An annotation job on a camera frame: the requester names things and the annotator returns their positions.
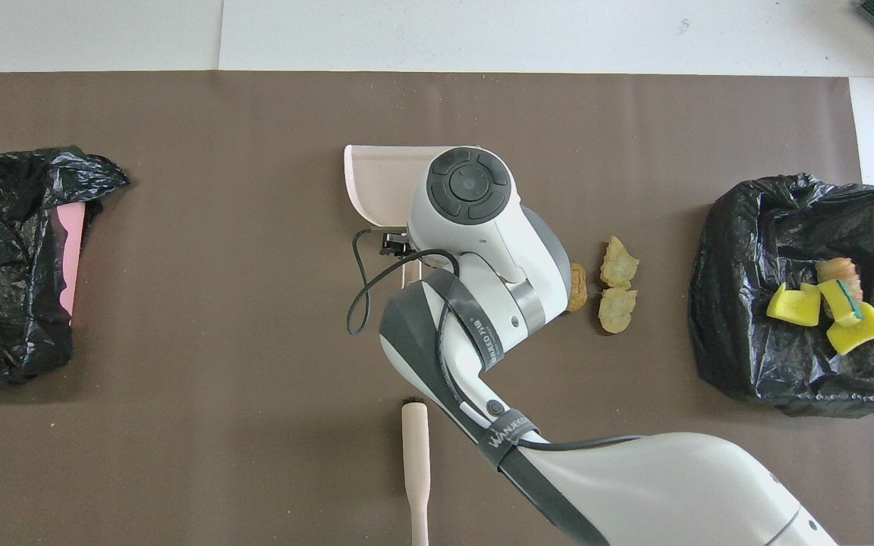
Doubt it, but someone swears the yellow sponge piece green layer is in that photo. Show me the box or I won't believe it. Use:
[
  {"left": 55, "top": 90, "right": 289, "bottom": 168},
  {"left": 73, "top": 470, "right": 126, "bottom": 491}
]
[{"left": 819, "top": 278, "right": 870, "bottom": 327}]

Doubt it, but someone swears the brown table mat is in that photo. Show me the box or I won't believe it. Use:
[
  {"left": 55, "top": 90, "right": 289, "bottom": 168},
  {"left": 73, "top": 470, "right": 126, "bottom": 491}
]
[{"left": 0, "top": 72, "right": 874, "bottom": 546}]

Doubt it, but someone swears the beige plastic dustpan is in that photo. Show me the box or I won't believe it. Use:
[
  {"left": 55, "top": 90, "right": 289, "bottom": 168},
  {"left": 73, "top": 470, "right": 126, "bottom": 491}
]
[{"left": 344, "top": 145, "right": 461, "bottom": 232}]

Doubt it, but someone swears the brown bread nugget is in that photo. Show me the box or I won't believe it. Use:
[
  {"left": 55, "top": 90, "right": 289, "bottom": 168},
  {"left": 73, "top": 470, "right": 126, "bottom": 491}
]
[{"left": 567, "top": 262, "right": 588, "bottom": 313}]

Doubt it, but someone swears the pale green chip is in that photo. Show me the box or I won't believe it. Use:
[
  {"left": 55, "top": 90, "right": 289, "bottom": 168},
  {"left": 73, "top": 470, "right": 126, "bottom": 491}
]
[
  {"left": 597, "top": 287, "right": 637, "bottom": 334},
  {"left": 600, "top": 236, "right": 640, "bottom": 290}
]

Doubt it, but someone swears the striped croissant piece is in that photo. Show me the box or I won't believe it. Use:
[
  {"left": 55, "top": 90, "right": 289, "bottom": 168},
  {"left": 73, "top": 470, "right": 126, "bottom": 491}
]
[{"left": 816, "top": 258, "right": 860, "bottom": 319}]

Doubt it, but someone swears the beige hand brush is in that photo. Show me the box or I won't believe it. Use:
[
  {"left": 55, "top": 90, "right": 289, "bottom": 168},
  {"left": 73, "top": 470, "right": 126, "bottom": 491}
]
[{"left": 401, "top": 398, "right": 432, "bottom": 546}]

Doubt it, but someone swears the black trash bag bin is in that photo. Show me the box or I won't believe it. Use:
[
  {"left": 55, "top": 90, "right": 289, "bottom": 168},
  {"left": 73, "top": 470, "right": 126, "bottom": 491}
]
[{"left": 689, "top": 174, "right": 874, "bottom": 419}]

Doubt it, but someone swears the pink bin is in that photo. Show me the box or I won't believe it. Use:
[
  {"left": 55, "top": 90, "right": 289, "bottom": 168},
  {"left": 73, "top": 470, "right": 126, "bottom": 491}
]
[{"left": 58, "top": 203, "right": 86, "bottom": 318}]

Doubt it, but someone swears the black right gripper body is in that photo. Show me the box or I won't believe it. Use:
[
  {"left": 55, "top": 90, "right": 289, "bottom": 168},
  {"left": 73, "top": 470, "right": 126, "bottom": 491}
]
[{"left": 380, "top": 230, "right": 426, "bottom": 262}]

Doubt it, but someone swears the notched yellow sponge piece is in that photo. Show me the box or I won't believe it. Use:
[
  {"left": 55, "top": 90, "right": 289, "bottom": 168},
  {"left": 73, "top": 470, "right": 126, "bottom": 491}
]
[{"left": 767, "top": 283, "right": 822, "bottom": 328}]

